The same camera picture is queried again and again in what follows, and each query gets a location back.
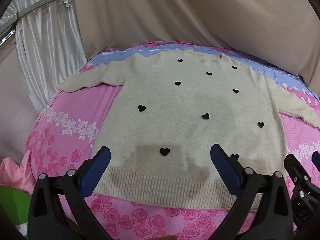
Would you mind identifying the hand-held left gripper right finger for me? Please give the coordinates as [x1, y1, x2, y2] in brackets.
[210, 144, 294, 240]

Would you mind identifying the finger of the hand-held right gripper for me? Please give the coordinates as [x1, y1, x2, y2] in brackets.
[284, 153, 318, 200]
[311, 151, 320, 172]

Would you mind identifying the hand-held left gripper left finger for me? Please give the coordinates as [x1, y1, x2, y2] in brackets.
[27, 146, 118, 240]

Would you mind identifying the cream sweater with black hearts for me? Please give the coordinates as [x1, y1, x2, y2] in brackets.
[57, 49, 320, 210]

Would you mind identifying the pink floral bedsheet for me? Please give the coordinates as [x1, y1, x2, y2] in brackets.
[21, 40, 320, 240]

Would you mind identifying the light pink cloth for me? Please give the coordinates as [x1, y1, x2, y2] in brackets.
[0, 156, 35, 196]

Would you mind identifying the green cloth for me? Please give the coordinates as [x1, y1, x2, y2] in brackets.
[0, 186, 33, 227]

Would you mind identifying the white satin curtain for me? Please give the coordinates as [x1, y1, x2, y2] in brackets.
[5, 0, 88, 112]

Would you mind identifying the beige cloth drape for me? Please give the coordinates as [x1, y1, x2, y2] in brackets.
[72, 0, 320, 87]

